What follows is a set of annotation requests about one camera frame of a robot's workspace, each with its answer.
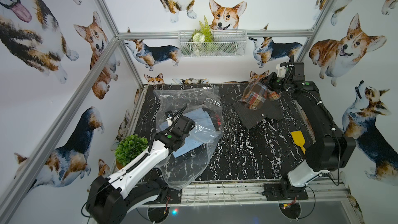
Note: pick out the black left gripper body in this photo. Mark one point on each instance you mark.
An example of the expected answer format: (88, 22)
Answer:
(182, 123)

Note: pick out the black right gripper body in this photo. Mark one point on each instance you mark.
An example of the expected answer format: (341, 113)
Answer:
(279, 82)

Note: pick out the dark striped shirt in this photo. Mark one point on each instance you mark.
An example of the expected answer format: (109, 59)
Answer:
(250, 118)

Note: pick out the red plaid shirt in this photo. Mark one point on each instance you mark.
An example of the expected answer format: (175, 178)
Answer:
(256, 94)

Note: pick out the clear plastic vacuum bag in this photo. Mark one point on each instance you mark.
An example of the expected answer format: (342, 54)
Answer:
(204, 107)

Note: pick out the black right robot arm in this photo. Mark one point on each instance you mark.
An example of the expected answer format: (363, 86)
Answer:
(331, 148)

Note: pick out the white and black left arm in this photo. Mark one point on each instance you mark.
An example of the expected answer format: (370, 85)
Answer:
(111, 198)

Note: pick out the light blue folded shirt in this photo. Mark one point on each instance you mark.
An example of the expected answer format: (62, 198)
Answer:
(197, 144)

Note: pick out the green potted plant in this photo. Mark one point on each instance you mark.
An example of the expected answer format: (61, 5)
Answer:
(128, 149)

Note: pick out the yellow plastic spatula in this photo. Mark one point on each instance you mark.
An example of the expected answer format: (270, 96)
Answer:
(299, 140)

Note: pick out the fern and white flower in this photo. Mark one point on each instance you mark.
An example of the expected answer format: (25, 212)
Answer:
(202, 40)

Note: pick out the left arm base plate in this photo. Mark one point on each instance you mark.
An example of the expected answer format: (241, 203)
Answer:
(170, 196)

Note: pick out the white wire wall basket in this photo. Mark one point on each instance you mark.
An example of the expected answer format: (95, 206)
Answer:
(214, 44)

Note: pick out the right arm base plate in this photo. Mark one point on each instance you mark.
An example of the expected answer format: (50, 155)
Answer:
(277, 192)

